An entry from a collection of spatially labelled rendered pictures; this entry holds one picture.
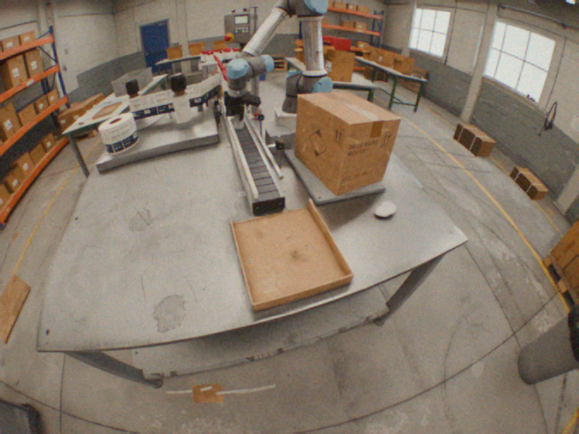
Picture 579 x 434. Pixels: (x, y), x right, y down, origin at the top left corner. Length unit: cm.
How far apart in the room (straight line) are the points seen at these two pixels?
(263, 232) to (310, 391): 95
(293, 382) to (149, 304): 93
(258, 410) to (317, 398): 31
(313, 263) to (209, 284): 28
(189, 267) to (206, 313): 15
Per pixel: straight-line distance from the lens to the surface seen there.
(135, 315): 68
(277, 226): 73
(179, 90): 129
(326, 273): 64
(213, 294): 62
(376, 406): 146
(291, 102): 129
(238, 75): 92
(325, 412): 139
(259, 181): 82
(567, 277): 325
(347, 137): 71
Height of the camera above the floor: 137
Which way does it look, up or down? 45 degrees down
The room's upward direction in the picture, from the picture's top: 3 degrees clockwise
